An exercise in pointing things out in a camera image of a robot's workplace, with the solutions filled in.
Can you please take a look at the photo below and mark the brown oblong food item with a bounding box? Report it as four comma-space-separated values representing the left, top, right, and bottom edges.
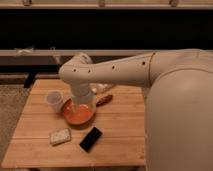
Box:
96, 95, 113, 107

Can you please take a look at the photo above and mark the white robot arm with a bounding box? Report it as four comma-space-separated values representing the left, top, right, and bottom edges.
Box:
59, 49, 213, 171

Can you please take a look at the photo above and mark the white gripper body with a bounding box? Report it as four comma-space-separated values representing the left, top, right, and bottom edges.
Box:
70, 84, 96, 112

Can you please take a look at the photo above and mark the white speckled sponge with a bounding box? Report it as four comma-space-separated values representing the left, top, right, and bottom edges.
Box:
50, 128, 71, 146

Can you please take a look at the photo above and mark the wooden table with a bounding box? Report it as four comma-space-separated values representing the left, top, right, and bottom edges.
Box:
2, 79, 145, 168

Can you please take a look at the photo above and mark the white crumpled object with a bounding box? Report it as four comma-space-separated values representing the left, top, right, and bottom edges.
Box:
92, 84, 113, 94

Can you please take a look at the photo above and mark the orange bowl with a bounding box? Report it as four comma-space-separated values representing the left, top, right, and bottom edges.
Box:
62, 99, 95, 125

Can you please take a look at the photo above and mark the white ceramic cup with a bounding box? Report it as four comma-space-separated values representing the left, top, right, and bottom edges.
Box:
45, 90, 64, 113

